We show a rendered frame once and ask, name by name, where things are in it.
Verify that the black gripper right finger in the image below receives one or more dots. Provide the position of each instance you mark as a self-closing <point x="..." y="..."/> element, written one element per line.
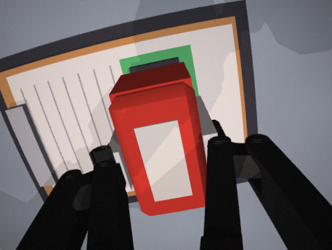
<point x="300" y="213"/>

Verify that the red self-inking stamp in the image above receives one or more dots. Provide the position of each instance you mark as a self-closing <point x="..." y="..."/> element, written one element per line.
<point x="155" y="117"/>

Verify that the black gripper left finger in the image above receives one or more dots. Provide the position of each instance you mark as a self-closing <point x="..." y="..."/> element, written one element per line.
<point x="66" y="216"/>

